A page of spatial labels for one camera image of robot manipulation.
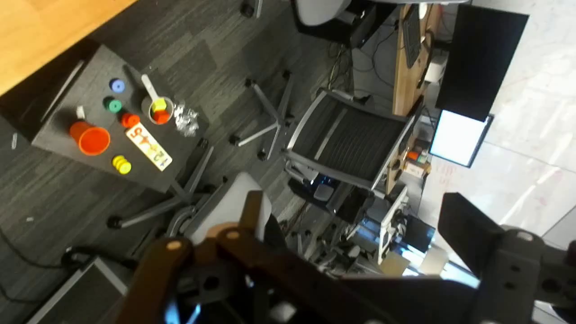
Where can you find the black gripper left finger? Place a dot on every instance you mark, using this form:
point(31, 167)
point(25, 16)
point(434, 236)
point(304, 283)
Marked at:
point(180, 270)

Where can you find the orange plastic cup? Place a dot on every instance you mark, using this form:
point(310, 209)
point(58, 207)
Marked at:
point(92, 140)

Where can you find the yellow plastic toy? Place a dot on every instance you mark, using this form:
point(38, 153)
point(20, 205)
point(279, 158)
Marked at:
point(121, 164)

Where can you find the blue plastic toy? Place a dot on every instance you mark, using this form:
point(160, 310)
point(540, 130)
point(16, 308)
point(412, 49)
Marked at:
point(117, 86)

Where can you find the long wooden desk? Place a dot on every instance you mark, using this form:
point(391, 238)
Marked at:
point(414, 59)

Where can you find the small black side table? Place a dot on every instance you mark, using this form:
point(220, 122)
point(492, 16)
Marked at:
point(90, 83)

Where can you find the white plastic spoon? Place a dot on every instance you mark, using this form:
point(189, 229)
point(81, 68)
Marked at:
point(148, 86)

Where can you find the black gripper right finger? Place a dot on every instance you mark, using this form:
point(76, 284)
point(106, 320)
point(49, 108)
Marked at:
point(515, 270)

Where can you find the white number card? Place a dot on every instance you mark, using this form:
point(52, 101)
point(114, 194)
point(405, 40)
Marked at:
point(150, 146)

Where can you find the clear crumpled plastic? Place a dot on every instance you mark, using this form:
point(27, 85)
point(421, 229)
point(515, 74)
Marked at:
point(187, 119)

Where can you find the green plastic toy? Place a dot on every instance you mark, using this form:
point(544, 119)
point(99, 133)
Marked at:
point(112, 104)

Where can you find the red plastic toy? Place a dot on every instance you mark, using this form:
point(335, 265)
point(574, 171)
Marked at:
point(130, 119)

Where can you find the small white bowl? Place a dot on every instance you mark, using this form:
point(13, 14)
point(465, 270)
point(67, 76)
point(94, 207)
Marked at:
point(159, 112)

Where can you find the grey office chair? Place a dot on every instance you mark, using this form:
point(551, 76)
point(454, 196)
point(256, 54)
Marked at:
point(321, 11)
point(234, 198)

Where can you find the black mesh office chair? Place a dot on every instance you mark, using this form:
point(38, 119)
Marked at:
point(348, 140)

